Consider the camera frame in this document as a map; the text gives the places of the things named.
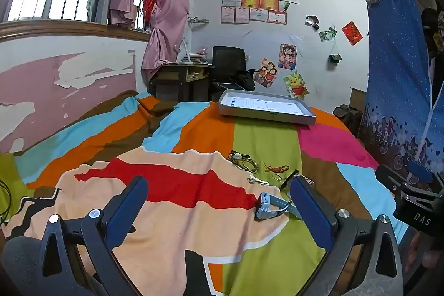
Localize light blue wrist watch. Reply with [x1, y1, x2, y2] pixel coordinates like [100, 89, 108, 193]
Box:
[255, 192, 296, 221]

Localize group of wall certificates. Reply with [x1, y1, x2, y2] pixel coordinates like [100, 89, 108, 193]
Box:
[221, 0, 301, 26]

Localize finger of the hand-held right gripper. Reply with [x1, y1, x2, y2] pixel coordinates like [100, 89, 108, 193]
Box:
[375, 164, 405, 195]
[407, 160, 444, 195]

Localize green wall photos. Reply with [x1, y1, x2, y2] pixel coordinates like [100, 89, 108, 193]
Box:
[319, 26, 338, 42]

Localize colourful striped blanket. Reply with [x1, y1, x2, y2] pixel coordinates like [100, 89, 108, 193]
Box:
[0, 90, 410, 296]

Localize silver comb hair clip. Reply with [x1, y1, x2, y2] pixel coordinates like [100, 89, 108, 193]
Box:
[295, 174, 315, 188]

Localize dark wooden desk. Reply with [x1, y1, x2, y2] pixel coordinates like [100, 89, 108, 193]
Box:
[148, 61, 213, 103]

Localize blue patterned curtain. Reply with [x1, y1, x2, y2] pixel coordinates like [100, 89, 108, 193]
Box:
[357, 0, 444, 186]

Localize dark suitcase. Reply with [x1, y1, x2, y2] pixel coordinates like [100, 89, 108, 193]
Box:
[334, 104, 363, 138]

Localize black bag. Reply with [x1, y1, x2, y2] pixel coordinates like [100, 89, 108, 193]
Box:
[235, 70, 256, 93]

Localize silver hoop bracelets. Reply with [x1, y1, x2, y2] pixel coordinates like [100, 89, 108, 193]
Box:
[235, 159, 259, 174]

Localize black hair tie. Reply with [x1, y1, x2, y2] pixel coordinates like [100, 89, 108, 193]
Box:
[280, 170, 299, 188]

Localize person's right hand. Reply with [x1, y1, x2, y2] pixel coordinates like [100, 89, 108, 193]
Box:
[404, 231, 444, 273]

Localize cartoon family wall poster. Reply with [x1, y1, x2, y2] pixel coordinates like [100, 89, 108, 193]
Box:
[253, 57, 279, 88]

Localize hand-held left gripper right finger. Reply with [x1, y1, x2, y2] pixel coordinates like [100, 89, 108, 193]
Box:
[289, 176, 405, 296]

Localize red string bracelet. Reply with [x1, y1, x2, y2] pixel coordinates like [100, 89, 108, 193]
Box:
[263, 162, 290, 176]

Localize yellow bear wall poster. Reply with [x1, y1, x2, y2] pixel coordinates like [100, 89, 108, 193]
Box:
[283, 71, 309, 99]

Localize wooden board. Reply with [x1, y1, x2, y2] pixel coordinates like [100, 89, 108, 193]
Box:
[349, 87, 368, 113]

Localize white desk lamp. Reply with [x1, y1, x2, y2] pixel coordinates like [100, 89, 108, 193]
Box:
[173, 37, 192, 63]

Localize grey cardboard box lid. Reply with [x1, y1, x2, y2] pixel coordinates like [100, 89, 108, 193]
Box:
[218, 89, 317, 126]

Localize red paper square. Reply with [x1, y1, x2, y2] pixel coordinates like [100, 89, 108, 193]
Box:
[341, 21, 363, 46]

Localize black cable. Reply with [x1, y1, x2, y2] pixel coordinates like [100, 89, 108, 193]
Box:
[0, 179, 15, 224]

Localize long pink tied curtain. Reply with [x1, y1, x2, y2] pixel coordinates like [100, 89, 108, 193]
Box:
[141, 0, 191, 82]

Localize cartoon boy wall poster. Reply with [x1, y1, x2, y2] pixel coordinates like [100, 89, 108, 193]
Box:
[278, 43, 298, 71]

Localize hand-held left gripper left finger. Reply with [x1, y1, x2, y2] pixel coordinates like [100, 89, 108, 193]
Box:
[38, 175, 150, 296]

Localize stack of books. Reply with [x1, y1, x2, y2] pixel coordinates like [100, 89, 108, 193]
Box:
[180, 52, 209, 66]

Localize white printed paper sheet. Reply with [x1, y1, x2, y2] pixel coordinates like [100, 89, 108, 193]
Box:
[225, 93, 306, 116]

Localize black office chair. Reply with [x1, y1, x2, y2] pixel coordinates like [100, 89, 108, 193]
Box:
[210, 46, 248, 100]

